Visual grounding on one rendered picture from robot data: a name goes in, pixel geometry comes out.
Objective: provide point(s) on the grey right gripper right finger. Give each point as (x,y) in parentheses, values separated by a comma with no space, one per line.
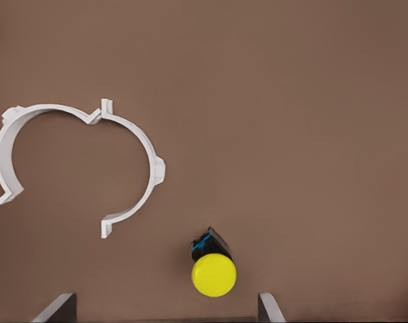
(268,309)

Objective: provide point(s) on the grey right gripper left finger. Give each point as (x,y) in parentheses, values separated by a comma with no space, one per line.
(60,310)

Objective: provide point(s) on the yellow push button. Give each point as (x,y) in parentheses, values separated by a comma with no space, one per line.
(213,274)

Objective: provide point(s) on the white plastic pipe clamp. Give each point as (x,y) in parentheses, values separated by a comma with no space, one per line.
(152,158)

